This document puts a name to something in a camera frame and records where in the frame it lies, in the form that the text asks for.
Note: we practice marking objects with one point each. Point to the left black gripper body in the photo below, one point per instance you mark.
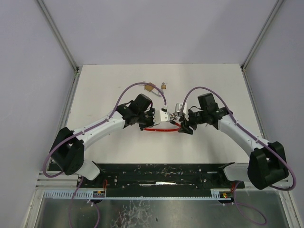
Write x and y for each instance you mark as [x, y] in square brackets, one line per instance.
[151, 117]

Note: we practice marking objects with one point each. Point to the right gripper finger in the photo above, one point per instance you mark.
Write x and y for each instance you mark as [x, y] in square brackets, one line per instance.
[183, 124]
[187, 130]

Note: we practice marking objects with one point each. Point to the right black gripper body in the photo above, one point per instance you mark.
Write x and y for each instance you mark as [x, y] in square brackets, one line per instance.
[188, 120]

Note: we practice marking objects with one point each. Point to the red cable lock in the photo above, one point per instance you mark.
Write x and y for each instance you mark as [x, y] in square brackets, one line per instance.
[163, 130]

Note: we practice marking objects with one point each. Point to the silver key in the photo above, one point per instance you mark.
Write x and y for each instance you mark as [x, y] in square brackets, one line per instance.
[173, 117]

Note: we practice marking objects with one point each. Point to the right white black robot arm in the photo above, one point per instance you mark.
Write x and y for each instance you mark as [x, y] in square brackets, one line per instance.
[267, 160]

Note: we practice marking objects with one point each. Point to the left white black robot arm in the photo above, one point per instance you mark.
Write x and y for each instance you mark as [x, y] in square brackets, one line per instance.
[68, 149]

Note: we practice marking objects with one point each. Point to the large brass long-shackle padlock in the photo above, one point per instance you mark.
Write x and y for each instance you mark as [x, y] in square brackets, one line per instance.
[153, 90]

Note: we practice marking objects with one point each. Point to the small brass padlock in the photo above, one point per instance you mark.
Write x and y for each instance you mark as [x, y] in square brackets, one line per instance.
[163, 86]

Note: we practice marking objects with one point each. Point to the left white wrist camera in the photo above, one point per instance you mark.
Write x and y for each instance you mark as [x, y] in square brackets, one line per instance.
[161, 116]

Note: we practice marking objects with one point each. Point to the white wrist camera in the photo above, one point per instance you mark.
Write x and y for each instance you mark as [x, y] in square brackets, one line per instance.
[161, 116]
[180, 109]

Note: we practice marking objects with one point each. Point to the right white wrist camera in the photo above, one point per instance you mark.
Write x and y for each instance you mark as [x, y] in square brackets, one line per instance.
[180, 109]

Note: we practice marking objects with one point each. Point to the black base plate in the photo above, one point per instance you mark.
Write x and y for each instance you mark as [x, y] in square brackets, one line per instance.
[161, 182]

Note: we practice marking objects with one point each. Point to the right aluminium frame post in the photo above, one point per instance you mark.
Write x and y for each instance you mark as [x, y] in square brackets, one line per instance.
[267, 24]

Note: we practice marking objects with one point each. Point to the aluminium frame post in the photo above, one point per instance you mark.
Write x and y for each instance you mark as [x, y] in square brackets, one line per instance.
[267, 24]
[51, 23]

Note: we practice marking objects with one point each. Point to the left aluminium frame post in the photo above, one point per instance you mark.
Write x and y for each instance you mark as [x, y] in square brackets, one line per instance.
[51, 23]

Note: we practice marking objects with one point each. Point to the grey slotted cable duct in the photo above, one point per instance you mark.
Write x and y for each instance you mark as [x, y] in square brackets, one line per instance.
[80, 194]

